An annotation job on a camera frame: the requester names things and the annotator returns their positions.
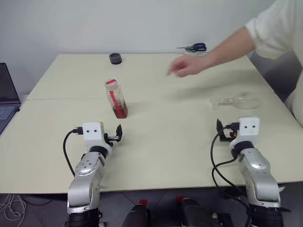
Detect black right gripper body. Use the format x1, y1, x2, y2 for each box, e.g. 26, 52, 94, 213
221, 129, 238, 143

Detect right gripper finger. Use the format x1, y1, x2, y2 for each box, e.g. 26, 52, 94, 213
216, 118, 225, 142

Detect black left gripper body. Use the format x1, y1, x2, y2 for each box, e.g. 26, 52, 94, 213
103, 132, 120, 146

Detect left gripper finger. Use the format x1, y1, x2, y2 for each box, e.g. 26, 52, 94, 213
116, 124, 124, 143

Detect person's bare hand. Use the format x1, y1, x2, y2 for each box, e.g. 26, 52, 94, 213
166, 54, 208, 79

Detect clear bottle with red tape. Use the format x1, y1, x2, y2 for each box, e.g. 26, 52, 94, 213
104, 79, 129, 119

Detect clear glass flask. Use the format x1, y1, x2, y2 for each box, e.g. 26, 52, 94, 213
211, 91, 260, 111

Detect black round lid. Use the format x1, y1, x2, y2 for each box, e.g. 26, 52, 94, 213
108, 52, 123, 65

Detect dark rounded shape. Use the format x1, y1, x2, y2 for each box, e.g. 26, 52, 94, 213
124, 204, 152, 227
180, 198, 214, 227

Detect dark grey laptop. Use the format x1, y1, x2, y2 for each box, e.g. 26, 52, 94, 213
0, 62, 23, 136

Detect person's white shirt torso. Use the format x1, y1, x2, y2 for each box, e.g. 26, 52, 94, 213
245, 0, 303, 60

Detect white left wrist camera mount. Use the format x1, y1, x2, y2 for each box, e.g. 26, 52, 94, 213
82, 121, 105, 148

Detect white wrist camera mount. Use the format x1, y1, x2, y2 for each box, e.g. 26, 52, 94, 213
238, 116, 260, 137
82, 121, 105, 148

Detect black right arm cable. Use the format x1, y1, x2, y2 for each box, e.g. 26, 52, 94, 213
210, 122, 253, 227

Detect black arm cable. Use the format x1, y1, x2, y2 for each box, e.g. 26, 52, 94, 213
210, 122, 253, 227
62, 126, 84, 178

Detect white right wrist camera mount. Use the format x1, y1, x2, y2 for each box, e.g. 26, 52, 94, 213
238, 116, 260, 137

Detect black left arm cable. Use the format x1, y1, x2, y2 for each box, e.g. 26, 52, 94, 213
62, 126, 84, 178

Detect blue-handled scissors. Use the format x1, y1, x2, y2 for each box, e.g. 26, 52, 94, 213
175, 42, 207, 53

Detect thin white cable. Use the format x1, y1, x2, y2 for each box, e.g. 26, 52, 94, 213
0, 193, 27, 223

